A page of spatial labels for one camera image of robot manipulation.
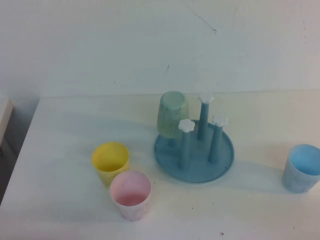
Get blue plastic cup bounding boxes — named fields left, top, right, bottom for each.
left=282, top=143, right=320, bottom=194

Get beige furniture edge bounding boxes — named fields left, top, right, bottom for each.
left=0, top=97, right=14, bottom=149

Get green plastic cup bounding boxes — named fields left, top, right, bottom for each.
left=156, top=91, right=190, bottom=139

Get pink plastic cup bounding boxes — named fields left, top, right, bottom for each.
left=109, top=170, right=152, bottom=222

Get blue cup stand white caps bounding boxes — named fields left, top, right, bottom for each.
left=153, top=92, right=235, bottom=183

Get yellow plastic cup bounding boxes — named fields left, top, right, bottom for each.
left=91, top=141, right=131, bottom=188

